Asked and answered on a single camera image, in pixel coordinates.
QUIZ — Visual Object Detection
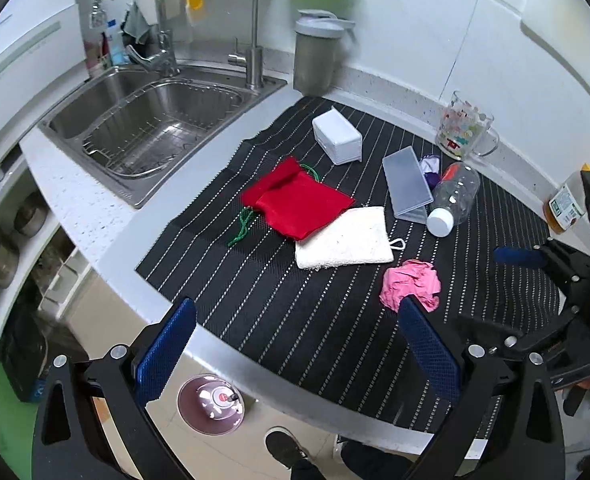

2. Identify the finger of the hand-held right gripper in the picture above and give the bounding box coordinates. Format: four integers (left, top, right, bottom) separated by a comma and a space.
447, 305, 590, 367
493, 239, 590, 312

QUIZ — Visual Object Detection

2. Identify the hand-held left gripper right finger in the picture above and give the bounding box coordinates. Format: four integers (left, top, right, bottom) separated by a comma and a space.
397, 295, 568, 480

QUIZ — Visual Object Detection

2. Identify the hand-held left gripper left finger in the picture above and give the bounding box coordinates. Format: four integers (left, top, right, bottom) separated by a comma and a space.
31, 297, 198, 480

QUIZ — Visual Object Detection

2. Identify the clear plastic case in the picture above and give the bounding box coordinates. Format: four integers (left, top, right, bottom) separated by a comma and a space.
382, 147, 435, 223

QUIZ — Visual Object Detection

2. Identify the amber bottle with label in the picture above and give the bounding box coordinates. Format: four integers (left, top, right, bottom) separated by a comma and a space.
542, 162, 590, 235

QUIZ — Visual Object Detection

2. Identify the pink crumpled paper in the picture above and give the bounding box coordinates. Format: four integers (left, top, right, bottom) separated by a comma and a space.
379, 259, 442, 313

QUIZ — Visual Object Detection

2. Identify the clear bottle with white cap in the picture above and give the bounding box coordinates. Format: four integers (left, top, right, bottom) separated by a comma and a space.
426, 162, 482, 237

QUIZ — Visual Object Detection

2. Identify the purple and white pouch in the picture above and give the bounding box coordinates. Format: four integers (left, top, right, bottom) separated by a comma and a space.
420, 155, 444, 188

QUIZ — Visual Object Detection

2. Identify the person's leg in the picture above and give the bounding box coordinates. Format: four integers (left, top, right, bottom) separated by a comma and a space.
290, 440, 418, 480

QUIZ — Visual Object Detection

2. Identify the black striped mat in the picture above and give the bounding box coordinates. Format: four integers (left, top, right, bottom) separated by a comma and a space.
135, 95, 563, 436

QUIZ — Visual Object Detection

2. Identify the white scrubbing pad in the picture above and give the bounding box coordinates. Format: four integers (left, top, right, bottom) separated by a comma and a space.
295, 206, 406, 271

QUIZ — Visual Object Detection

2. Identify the printed glass mug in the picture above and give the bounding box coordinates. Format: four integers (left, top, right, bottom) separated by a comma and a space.
436, 91, 500, 158

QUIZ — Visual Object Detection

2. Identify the black bag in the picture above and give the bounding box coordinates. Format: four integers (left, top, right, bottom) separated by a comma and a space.
0, 305, 51, 403

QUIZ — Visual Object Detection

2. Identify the person's black shoe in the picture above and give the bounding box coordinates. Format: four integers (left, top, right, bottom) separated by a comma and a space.
265, 427, 310, 470

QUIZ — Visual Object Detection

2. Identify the large metal pot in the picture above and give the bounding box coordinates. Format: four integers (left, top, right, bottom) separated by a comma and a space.
0, 227, 22, 289

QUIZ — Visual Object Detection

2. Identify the small metal pot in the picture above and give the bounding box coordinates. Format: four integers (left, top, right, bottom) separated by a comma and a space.
14, 192, 48, 237

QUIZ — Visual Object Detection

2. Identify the white rectangular box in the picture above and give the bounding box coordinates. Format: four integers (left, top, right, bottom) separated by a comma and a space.
312, 108, 363, 165

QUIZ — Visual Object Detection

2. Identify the stainless steel sink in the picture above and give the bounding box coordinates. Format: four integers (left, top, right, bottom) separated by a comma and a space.
40, 62, 288, 211

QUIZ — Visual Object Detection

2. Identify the grey lidded pitcher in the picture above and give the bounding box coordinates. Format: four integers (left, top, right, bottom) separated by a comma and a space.
293, 9, 356, 97

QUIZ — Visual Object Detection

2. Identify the tall gooseneck faucet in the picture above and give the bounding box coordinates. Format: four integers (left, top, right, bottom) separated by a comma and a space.
187, 0, 266, 91

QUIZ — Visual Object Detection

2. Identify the chrome faucet with spray head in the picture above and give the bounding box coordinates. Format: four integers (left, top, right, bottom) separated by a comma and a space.
89, 0, 181, 78

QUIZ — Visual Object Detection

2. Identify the blue and white soap bottle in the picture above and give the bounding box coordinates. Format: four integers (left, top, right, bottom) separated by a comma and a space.
106, 17, 128, 67

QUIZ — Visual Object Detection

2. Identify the white appliance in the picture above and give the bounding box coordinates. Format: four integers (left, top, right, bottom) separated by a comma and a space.
0, 0, 88, 171

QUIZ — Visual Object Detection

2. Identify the grey hanging cloth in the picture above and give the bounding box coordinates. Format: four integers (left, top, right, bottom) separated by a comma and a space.
122, 2, 152, 43

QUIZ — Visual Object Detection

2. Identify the red drawstring pouch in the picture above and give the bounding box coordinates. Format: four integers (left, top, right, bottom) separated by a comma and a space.
227, 156, 356, 248

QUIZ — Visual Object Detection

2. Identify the wire sink basket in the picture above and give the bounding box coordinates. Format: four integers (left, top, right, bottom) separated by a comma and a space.
82, 82, 243, 178

